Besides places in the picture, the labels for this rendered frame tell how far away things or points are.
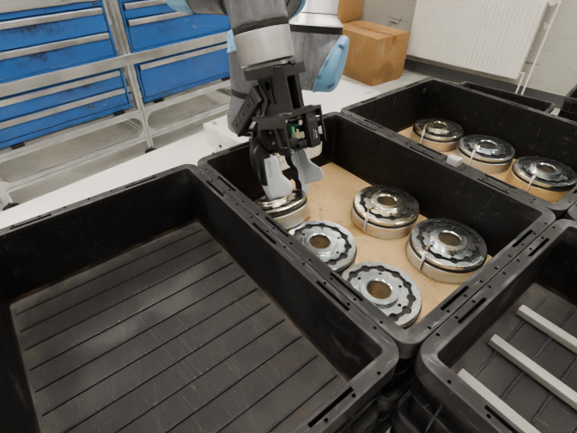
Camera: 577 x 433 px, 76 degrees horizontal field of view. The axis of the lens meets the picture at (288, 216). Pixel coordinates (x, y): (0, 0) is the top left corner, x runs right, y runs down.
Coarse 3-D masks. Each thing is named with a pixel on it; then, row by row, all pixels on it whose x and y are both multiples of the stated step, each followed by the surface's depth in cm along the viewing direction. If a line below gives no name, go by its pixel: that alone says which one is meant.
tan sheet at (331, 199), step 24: (336, 168) 72; (312, 192) 66; (336, 192) 66; (312, 216) 61; (336, 216) 61; (360, 240) 56; (384, 240) 56; (408, 240) 56; (408, 264) 53; (432, 288) 49; (456, 288) 49
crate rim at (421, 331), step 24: (240, 144) 59; (408, 144) 59; (456, 168) 54; (240, 192) 49; (504, 192) 49; (264, 216) 45; (552, 216) 45; (288, 240) 42; (528, 240) 42; (312, 264) 39; (504, 264) 39; (336, 288) 37; (480, 288) 37; (432, 312) 34; (408, 336) 32
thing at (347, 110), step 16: (432, 80) 82; (384, 96) 75; (480, 96) 76; (528, 112) 70; (544, 112) 69; (384, 128) 64; (576, 128) 65; (416, 144) 59; (480, 176) 52; (528, 192) 49; (576, 192) 51; (560, 208) 46
